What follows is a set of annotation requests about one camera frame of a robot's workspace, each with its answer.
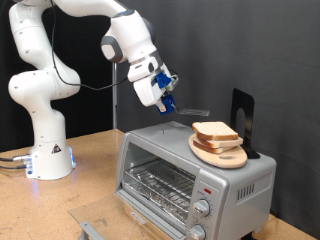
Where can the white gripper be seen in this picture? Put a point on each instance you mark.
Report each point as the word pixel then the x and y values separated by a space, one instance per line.
pixel 146 90

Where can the metal spatula with blue block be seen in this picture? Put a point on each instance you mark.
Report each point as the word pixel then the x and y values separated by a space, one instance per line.
pixel 170 103

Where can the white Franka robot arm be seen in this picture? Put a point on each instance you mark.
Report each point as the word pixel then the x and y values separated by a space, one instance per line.
pixel 46 133

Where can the silver toaster oven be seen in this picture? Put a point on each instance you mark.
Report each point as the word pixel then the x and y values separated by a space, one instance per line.
pixel 233 186

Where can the silver oven knob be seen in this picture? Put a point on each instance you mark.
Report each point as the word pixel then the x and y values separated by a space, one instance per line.
pixel 202 207
pixel 197 232

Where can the wooden stand under oven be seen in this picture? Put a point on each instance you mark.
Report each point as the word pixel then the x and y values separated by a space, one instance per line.
pixel 156 233

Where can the vertical metal pole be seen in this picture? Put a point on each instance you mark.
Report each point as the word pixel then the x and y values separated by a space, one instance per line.
pixel 115 106

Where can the black backdrop curtain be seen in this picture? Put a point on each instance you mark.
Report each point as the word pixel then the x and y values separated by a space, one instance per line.
pixel 90 113

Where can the dark grey backdrop curtain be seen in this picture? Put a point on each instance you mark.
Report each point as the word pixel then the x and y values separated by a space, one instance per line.
pixel 216 50

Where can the black metal bookend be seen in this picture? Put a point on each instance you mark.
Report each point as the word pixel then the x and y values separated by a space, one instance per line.
pixel 245 103

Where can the oval wooden cutting board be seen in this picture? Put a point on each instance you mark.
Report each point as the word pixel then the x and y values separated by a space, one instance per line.
pixel 230 160

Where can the white wrist camera blue mount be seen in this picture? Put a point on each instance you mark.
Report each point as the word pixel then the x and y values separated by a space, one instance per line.
pixel 163 80

